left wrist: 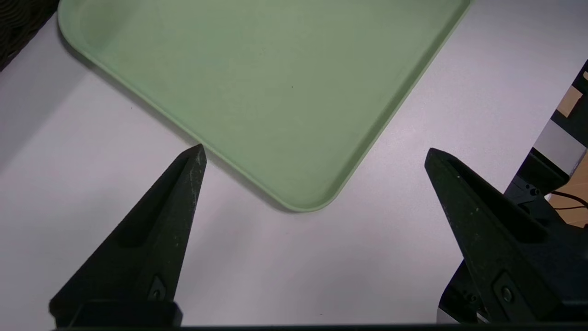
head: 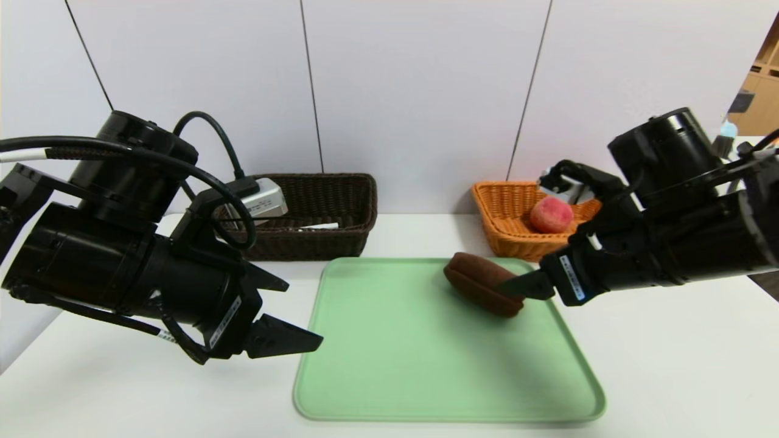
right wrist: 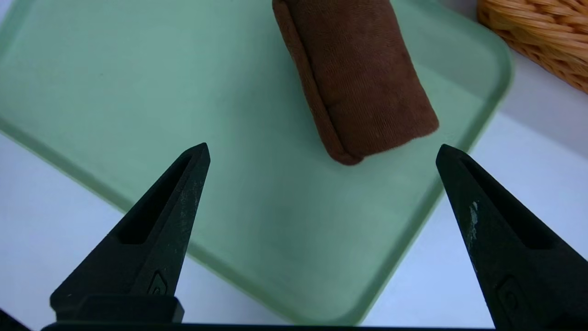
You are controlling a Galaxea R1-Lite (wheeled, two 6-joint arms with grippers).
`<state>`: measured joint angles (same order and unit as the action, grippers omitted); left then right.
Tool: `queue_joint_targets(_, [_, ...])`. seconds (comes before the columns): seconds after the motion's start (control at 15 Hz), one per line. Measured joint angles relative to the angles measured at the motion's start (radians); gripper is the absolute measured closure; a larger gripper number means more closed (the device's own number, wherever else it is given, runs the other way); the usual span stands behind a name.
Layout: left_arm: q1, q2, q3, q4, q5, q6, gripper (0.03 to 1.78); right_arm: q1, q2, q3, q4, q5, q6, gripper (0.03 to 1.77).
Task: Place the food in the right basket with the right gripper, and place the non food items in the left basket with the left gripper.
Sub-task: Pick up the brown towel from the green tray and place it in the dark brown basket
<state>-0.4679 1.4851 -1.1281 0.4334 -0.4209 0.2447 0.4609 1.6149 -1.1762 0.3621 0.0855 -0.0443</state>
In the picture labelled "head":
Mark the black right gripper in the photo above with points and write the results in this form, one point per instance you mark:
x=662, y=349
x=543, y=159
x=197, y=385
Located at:
x=569, y=278

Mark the wooden cabinet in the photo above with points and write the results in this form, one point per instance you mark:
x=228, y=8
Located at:
x=764, y=91

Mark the black brush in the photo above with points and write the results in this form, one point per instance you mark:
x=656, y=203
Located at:
x=723, y=147

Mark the red peach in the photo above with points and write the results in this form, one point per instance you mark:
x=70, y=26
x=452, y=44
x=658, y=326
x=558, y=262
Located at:
x=551, y=214

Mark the orange wicker basket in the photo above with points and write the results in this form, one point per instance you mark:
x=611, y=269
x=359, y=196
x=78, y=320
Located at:
x=505, y=231

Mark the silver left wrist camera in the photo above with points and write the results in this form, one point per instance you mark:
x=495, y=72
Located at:
x=265, y=198

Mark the light green plastic tray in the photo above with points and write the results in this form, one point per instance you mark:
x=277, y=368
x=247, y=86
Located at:
x=377, y=365

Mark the black box on cabinet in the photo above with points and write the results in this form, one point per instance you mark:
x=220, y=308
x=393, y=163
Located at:
x=741, y=101

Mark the white marker pen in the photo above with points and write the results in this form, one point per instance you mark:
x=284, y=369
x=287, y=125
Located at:
x=319, y=226

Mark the dark brown wicker basket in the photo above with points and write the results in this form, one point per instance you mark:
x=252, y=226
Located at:
x=328, y=243

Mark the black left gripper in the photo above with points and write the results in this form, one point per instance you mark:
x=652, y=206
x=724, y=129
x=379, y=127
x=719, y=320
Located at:
x=230, y=323

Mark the light blue bottle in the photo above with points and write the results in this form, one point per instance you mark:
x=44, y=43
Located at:
x=729, y=129

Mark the brown chocolate bread roll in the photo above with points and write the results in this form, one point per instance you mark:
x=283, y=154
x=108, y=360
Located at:
x=475, y=280

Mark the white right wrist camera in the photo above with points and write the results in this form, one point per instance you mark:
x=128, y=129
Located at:
x=575, y=185

